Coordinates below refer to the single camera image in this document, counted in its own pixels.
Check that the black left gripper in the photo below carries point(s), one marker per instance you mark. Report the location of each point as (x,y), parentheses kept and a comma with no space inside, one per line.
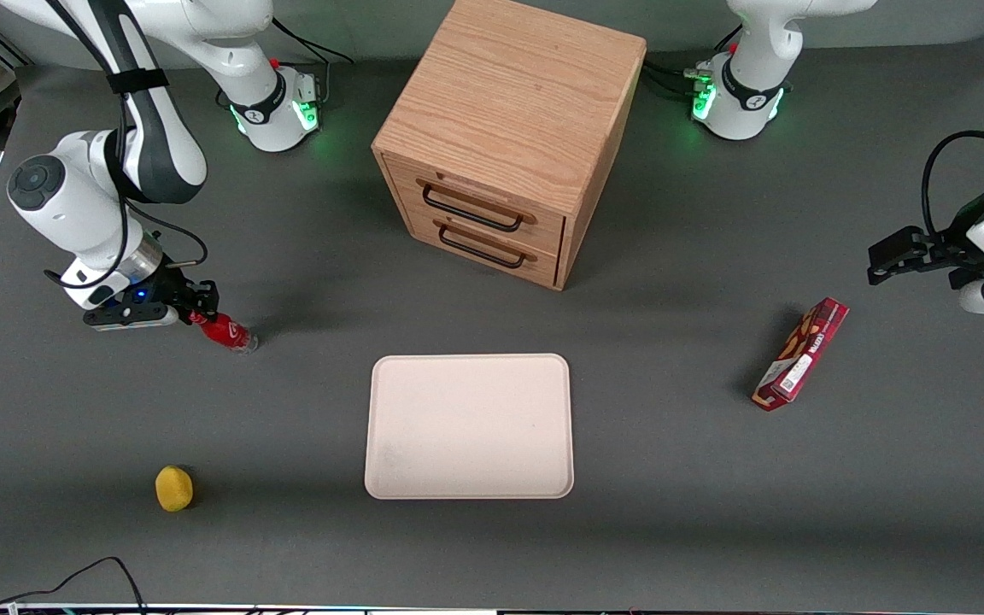
(956,250)

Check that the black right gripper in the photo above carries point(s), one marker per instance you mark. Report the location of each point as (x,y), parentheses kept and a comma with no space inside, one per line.
(174,290)

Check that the red coke bottle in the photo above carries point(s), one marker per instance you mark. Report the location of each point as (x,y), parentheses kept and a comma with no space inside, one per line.
(231,333)

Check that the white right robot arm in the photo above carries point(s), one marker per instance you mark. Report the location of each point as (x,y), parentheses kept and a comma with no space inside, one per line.
(73,196)

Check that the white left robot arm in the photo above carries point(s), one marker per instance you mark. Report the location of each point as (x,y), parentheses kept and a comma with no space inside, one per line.
(757,51)

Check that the beige plastic tray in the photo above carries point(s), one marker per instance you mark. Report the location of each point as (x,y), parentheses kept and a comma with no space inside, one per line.
(466,427)

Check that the red cookie box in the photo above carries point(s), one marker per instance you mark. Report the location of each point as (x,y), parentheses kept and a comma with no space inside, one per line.
(799,354)

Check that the yellow toy mango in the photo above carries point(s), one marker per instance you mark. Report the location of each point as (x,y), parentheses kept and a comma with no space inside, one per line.
(174,489)

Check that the wooden drawer front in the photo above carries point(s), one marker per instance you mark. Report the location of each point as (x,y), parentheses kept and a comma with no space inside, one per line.
(543,269)
(547,235)

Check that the wooden drawer cabinet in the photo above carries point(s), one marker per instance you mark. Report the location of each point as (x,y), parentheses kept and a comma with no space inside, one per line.
(509,85)

